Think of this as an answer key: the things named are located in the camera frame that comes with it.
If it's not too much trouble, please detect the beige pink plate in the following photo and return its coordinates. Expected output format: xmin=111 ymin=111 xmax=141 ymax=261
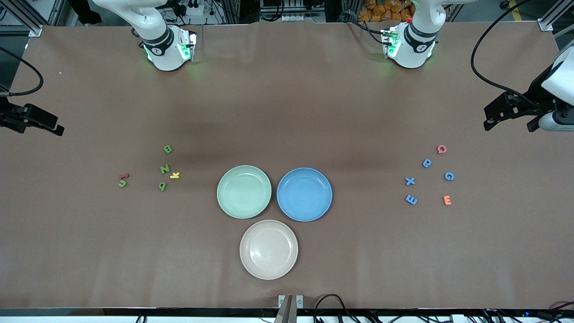
xmin=239 ymin=219 xmax=299 ymax=280

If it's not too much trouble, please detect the aluminium frame post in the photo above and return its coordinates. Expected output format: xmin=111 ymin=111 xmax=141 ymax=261
xmin=0 ymin=0 xmax=43 ymax=37
xmin=538 ymin=0 xmax=574 ymax=32

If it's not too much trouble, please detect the black base cable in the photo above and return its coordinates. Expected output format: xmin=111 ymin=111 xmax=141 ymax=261
xmin=348 ymin=13 xmax=387 ymax=45

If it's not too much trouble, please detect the light green plate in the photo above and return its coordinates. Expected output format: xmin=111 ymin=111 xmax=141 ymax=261
xmin=217 ymin=165 xmax=272 ymax=219

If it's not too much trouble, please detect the blue plate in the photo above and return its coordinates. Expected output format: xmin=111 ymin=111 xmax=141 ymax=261
xmin=277 ymin=167 xmax=333 ymax=222

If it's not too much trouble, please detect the black looped cable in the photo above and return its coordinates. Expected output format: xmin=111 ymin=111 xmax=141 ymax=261
xmin=314 ymin=294 xmax=359 ymax=323

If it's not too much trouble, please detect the long white power strip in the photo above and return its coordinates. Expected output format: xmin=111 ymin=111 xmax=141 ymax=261
xmin=282 ymin=13 xmax=326 ymax=22

